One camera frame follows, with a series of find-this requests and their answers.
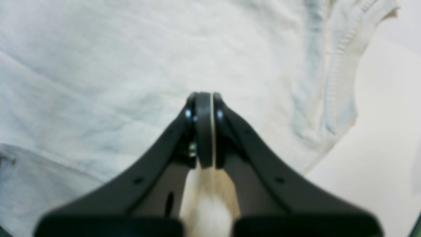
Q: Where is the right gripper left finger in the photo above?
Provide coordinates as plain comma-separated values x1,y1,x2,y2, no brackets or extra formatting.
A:
35,92,212,237

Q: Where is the grey t-shirt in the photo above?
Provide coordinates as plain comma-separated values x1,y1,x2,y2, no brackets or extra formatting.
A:
1,0,399,237

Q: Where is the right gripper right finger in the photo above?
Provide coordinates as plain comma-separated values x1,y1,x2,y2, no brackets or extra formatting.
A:
213,93,384,237

